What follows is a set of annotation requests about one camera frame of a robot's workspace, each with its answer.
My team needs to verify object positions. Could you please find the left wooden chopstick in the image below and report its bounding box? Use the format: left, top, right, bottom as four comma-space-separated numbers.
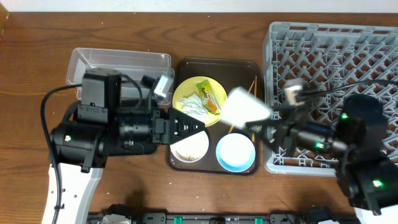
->
226, 80, 254, 133

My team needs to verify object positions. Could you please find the yellow plate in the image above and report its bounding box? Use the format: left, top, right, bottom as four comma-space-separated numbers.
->
172, 77, 227, 127

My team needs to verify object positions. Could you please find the white bowl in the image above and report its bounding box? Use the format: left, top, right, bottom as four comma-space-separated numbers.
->
170, 131, 210, 163

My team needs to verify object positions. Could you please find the clear plastic bin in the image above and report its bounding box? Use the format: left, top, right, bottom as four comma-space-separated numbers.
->
66, 47, 175, 85

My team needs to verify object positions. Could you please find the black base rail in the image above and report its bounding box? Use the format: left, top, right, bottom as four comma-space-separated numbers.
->
86, 204, 360, 224

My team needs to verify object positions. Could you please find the green snack wrapper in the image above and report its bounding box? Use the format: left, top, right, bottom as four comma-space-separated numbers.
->
196, 80, 221, 115

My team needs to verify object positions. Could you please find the blue bowl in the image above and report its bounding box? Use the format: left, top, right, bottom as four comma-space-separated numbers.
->
216, 133, 256, 172

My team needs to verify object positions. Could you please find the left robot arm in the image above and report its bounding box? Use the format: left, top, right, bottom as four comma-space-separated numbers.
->
42, 68, 205, 223

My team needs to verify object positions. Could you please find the wooden chopstick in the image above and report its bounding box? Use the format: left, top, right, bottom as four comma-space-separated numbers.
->
252, 76, 257, 143
226, 80, 254, 133

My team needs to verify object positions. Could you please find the black waste tray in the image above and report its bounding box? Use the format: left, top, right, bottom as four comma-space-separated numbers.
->
68, 99, 162, 157

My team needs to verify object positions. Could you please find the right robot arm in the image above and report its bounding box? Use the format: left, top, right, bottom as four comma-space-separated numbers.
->
244, 95, 397, 223

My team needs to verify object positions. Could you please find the grey dishwasher rack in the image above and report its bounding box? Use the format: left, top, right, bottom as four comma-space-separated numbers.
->
262, 22, 397, 161

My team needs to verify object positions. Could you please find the white cup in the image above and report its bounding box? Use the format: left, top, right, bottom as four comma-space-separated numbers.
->
220, 86, 273, 129

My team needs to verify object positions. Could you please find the white tissue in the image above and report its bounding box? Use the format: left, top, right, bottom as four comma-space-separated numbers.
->
178, 93, 208, 122

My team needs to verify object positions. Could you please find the right wooden chopstick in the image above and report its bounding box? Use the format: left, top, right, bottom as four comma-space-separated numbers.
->
252, 76, 257, 143

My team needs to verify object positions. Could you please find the brown serving tray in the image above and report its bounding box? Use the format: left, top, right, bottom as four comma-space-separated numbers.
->
166, 57, 261, 176

